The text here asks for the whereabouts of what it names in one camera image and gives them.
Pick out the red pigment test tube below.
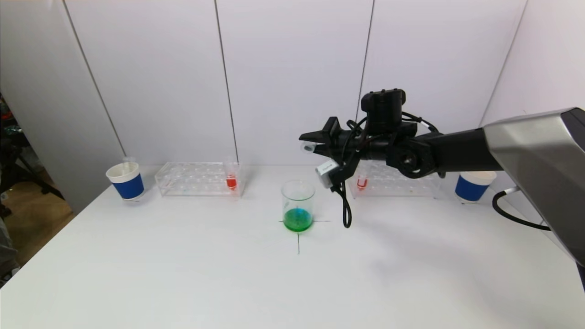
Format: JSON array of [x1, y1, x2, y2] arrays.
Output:
[[223, 156, 239, 191]]

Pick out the dark background equipment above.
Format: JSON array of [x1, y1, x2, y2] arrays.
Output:
[[0, 91, 67, 219]]

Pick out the blue white paper cup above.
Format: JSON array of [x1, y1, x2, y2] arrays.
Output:
[[105, 161, 145, 202], [454, 171, 497, 204]]

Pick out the grey plastic bag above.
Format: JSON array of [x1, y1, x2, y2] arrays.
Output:
[[0, 219, 20, 277]]

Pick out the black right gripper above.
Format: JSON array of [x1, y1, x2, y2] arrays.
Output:
[[298, 117, 367, 160]]

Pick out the clear acrylic test tube rack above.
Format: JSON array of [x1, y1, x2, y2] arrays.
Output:
[[347, 161, 443, 199], [155, 161, 244, 198]]

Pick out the clear glass beaker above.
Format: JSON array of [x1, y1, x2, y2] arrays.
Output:
[[281, 180, 316, 233]]

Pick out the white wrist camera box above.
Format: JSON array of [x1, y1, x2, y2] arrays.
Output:
[[315, 159, 341, 189]]

